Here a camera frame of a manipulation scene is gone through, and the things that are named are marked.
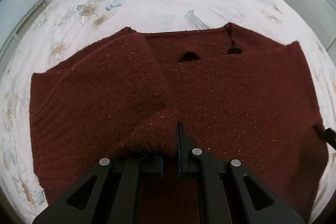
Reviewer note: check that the dark red knitted sweater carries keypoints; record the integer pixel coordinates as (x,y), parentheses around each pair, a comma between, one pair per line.
(237,93)

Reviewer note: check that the white radiator cover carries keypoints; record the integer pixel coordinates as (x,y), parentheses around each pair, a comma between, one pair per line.
(9,47)

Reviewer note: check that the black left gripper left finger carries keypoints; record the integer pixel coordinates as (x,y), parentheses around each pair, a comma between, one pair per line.
(107,193)

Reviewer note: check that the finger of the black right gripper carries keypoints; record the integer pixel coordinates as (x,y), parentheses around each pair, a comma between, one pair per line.
(326,134)

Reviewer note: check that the white floral bed cover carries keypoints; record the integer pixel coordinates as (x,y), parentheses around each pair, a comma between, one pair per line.
(67,26)

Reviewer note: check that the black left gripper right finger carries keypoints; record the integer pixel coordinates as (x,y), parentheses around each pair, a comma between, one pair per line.
(228,192)

